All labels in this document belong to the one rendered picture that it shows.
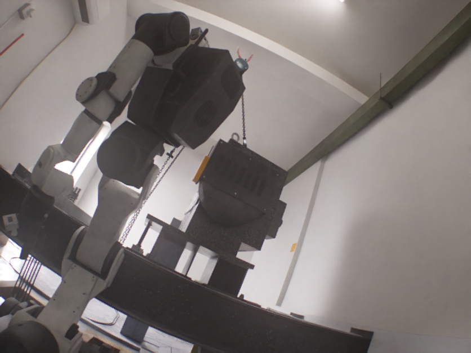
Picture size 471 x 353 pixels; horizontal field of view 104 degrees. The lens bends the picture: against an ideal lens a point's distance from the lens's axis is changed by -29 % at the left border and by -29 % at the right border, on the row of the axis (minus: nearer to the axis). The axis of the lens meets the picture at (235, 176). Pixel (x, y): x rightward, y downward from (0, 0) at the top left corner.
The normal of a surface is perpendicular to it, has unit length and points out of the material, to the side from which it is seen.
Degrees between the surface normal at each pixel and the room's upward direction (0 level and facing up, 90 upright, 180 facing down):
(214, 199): 90
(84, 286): 57
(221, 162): 90
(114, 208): 110
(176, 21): 98
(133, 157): 105
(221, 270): 90
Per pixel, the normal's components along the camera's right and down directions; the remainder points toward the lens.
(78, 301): 0.47, -0.71
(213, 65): -0.29, -0.32
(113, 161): 0.21, -0.08
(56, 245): 0.25, -0.34
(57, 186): 0.75, 0.51
